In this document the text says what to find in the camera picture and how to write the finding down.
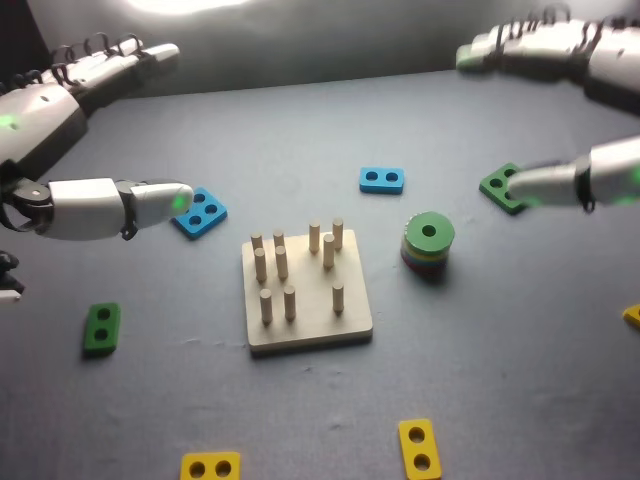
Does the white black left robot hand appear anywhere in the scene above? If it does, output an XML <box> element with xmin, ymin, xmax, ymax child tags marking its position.
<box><xmin>0</xmin><ymin>32</ymin><xmax>195</xmax><ymax>242</ymax></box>

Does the grey table cloth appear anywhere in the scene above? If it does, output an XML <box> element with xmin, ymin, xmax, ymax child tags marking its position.
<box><xmin>0</xmin><ymin>69</ymin><xmax>640</xmax><ymax>480</ymax></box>

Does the wooden peg board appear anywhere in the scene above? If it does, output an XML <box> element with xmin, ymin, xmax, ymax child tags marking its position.
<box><xmin>241</xmin><ymin>217</ymin><xmax>375</xmax><ymax>357</ymax></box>

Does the yellow two-hole block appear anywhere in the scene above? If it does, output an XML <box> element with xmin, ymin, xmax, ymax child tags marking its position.
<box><xmin>397</xmin><ymin>418</ymin><xmax>442</xmax><ymax>480</ymax></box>
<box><xmin>179</xmin><ymin>452</ymin><xmax>242</xmax><ymax>480</ymax></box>

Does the green four-hole block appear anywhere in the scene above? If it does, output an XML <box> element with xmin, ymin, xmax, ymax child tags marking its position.
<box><xmin>478</xmin><ymin>162</ymin><xmax>526</xmax><ymax>216</ymax></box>

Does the blue two-hole block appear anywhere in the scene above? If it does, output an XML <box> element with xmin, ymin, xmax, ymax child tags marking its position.
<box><xmin>358</xmin><ymin>167</ymin><xmax>405</xmax><ymax>195</ymax></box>

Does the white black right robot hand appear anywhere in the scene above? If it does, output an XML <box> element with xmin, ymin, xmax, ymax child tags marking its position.
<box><xmin>455</xmin><ymin>4</ymin><xmax>640</xmax><ymax>214</ymax></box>

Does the stack of coloured rings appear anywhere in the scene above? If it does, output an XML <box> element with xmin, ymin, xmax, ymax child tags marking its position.
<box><xmin>399</xmin><ymin>210</ymin><xmax>456</xmax><ymax>284</ymax></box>

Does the green two-hole block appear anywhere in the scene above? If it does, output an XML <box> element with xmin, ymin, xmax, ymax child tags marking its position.
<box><xmin>82</xmin><ymin>302</ymin><xmax>122</xmax><ymax>357</ymax></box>

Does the blue four-hole block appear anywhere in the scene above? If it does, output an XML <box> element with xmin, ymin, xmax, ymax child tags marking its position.
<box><xmin>172</xmin><ymin>187</ymin><xmax>229</xmax><ymax>241</ymax></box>

